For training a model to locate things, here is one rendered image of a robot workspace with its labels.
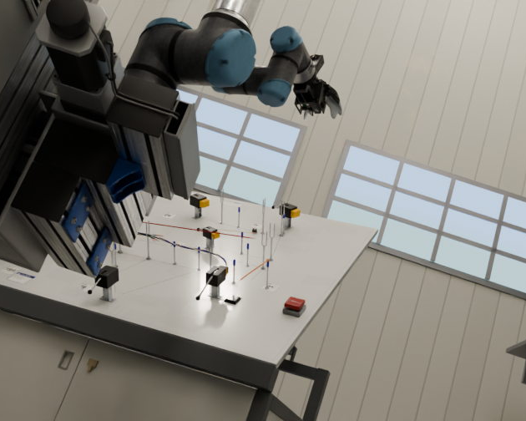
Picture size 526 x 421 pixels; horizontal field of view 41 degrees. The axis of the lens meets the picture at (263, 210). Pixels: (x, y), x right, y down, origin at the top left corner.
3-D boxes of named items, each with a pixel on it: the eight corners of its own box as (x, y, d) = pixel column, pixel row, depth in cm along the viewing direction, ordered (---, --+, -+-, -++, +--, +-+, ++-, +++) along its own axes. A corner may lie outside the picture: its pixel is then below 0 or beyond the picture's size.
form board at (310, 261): (-53, 273, 232) (-54, 268, 231) (124, 181, 318) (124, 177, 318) (275, 369, 189) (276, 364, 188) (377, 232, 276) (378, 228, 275)
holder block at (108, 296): (83, 311, 210) (81, 281, 206) (107, 292, 220) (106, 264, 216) (96, 314, 208) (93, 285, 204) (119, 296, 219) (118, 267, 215)
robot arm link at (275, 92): (250, 108, 178) (264, 73, 182) (290, 110, 173) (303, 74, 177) (238, 88, 172) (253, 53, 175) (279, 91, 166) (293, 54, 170)
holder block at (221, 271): (205, 284, 218) (205, 272, 216) (214, 276, 222) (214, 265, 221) (217, 286, 216) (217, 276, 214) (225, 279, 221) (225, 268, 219)
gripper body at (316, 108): (300, 116, 194) (285, 89, 184) (305, 90, 198) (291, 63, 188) (326, 115, 191) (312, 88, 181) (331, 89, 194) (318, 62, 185)
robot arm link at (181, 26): (142, 94, 159) (164, 47, 163) (191, 98, 152) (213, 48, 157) (113, 61, 149) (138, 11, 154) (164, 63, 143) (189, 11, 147)
